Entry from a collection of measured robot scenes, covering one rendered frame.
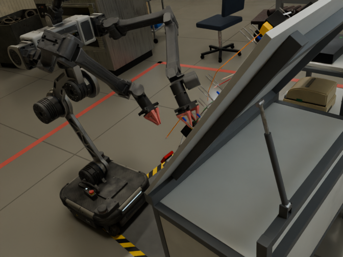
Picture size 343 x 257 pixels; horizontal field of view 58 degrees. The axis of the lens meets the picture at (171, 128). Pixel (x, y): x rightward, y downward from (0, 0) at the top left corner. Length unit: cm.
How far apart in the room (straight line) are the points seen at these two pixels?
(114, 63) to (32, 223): 286
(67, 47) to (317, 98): 162
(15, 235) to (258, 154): 206
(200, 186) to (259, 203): 29
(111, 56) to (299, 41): 425
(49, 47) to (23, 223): 199
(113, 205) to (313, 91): 159
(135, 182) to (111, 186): 19
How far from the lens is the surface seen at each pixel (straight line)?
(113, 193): 245
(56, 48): 125
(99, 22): 197
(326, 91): 227
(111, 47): 489
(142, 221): 253
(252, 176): 160
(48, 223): 286
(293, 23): 75
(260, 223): 141
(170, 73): 137
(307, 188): 129
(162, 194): 151
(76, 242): 260
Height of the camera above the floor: 190
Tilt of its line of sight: 33 degrees down
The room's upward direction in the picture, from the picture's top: 10 degrees counter-clockwise
